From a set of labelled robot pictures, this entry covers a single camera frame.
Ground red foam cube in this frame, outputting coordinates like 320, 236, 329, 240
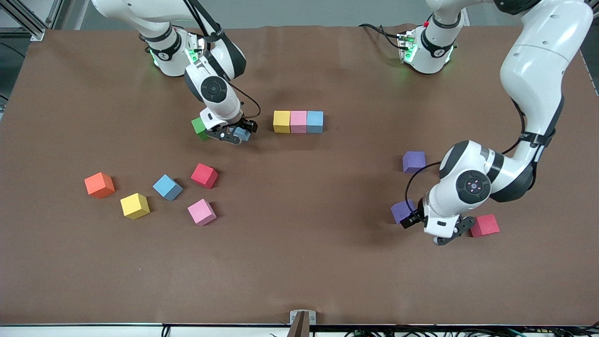
190, 163, 219, 190
469, 214, 500, 238

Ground black left base cable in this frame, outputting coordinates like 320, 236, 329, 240
358, 22, 404, 51

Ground yellow foam cube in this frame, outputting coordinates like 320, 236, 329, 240
120, 193, 151, 220
273, 110, 292, 134

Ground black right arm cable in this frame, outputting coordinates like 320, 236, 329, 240
228, 81, 262, 119

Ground pink foam cube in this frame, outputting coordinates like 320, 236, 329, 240
187, 198, 217, 227
290, 110, 308, 134

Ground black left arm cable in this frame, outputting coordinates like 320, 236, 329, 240
404, 161, 442, 212

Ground purple foam cube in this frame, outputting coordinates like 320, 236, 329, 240
390, 199, 416, 225
402, 151, 427, 174

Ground green foam cube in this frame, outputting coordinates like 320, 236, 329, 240
191, 117, 210, 141

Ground large table cover mat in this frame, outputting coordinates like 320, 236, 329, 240
0, 23, 599, 327

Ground aluminium frame profile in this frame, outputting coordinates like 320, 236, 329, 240
0, 0, 65, 42

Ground grey camera pole bracket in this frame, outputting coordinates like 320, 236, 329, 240
286, 310, 317, 337

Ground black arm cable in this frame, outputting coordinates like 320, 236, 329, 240
404, 161, 442, 212
228, 81, 262, 119

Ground orange foam cube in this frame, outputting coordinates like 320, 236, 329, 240
84, 172, 116, 199

